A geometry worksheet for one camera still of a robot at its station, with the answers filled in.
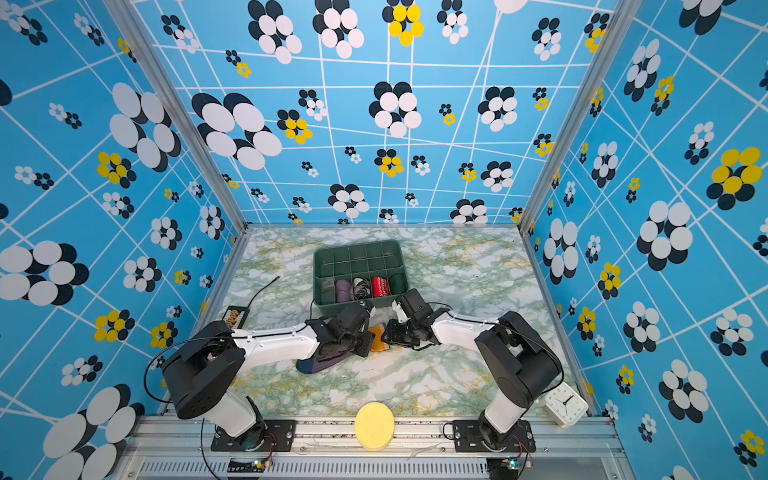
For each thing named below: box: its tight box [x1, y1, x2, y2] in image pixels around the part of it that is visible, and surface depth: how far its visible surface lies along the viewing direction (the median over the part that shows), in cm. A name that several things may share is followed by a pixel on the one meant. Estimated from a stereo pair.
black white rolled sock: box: [353, 277, 371, 300], surface depth 98 cm
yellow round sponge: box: [354, 402, 395, 452], surface depth 74 cm
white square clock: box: [543, 382, 589, 429], surface depth 76 cm
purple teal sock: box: [296, 336, 356, 374], surface depth 78 cm
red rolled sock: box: [372, 276, 391, 297], surface depth 98 cm
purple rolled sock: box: [335, 279, 353, 302], surface depth 97 cm
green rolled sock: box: [390, 273, 408, 295], surface depth 99 cm
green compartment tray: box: [313, 240, 410, 312], surface depth 98 cm
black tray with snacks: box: [222, 306, 250, 329], surface depth 96 cm
